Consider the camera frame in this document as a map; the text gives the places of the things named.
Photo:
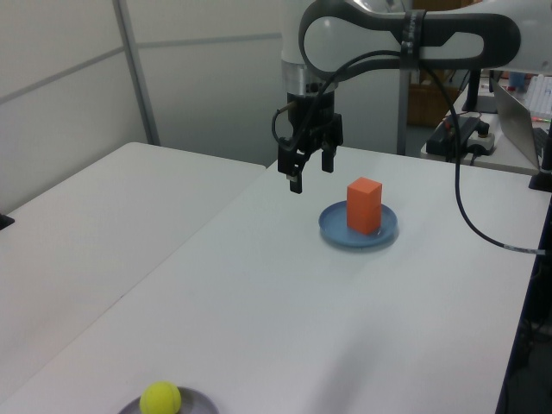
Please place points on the orange foam cube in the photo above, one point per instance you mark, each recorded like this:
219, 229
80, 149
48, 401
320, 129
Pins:
360, 222
362, 192

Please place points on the black power box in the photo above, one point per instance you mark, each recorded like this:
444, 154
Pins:
448, 136

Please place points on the grey laptop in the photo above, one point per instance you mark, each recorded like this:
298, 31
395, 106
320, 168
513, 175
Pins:
515, 125

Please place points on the yellow tennis ball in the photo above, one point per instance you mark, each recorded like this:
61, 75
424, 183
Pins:
159, 399

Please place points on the blue plastic plate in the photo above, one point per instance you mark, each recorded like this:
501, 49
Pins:
336, 230

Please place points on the white keyboard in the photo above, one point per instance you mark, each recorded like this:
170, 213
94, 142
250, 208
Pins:
541, 97

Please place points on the emergency stop button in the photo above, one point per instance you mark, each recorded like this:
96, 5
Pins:
484, 139

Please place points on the purple plastic plate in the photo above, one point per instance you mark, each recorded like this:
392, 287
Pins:
198, 403

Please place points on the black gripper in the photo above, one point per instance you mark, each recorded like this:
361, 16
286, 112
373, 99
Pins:
311, 110

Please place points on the black monitor stand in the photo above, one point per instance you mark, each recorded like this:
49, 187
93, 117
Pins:
473, 92

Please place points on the white background desk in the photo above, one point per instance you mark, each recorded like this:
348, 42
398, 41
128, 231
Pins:
496, 161

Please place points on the blue cup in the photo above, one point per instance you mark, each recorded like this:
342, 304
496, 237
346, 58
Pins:
517, 79

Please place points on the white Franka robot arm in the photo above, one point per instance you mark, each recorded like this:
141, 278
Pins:
530, 39

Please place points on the grey partition post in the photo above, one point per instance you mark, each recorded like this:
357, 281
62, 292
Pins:
404, 116

